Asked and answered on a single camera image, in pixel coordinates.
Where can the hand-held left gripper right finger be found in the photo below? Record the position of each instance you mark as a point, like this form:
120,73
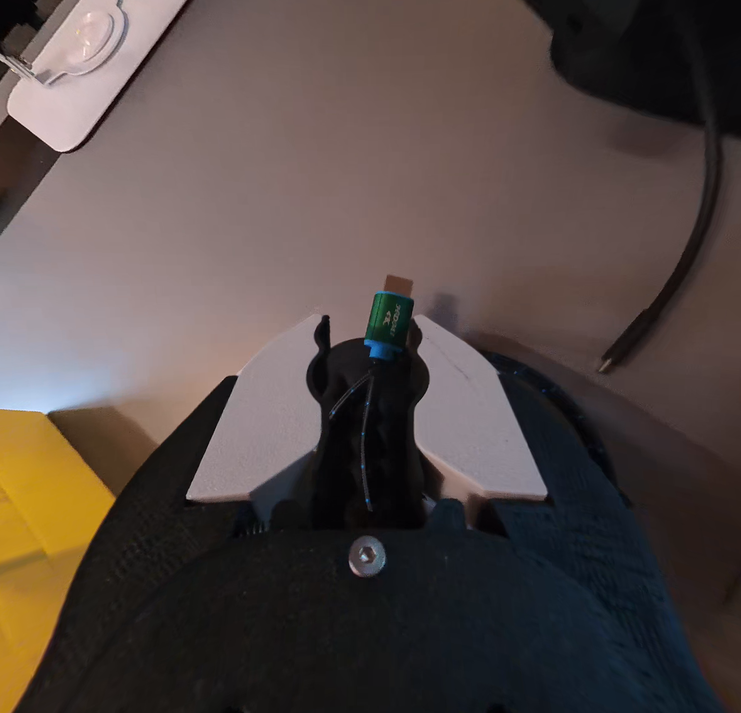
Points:
480,429

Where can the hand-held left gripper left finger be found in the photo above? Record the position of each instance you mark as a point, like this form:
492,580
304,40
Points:
260,435

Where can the black square hdmi adapter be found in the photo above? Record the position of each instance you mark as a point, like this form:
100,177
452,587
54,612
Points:
703,203

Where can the yellow plastic bin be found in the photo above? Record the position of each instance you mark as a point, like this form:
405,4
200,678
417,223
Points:
35,493

